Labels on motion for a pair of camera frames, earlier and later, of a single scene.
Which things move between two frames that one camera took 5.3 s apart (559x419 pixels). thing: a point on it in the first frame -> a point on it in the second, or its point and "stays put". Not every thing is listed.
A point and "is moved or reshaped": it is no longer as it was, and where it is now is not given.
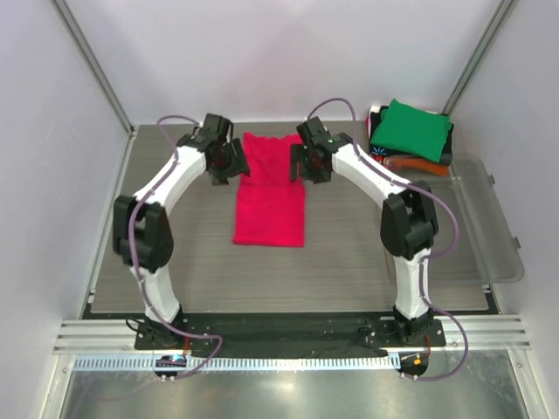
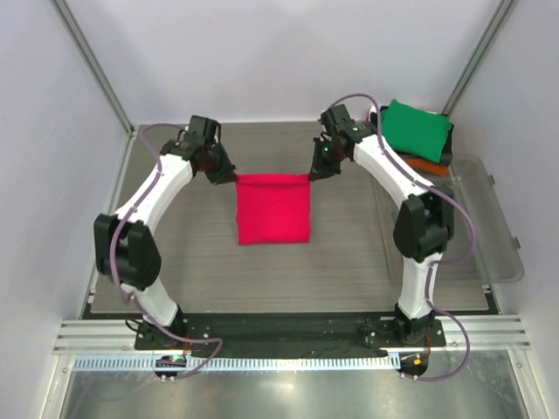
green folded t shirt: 412,130 stays put
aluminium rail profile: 119,336 stays put
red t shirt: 271,207 is moved or reshaped
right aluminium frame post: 477,57 stays put
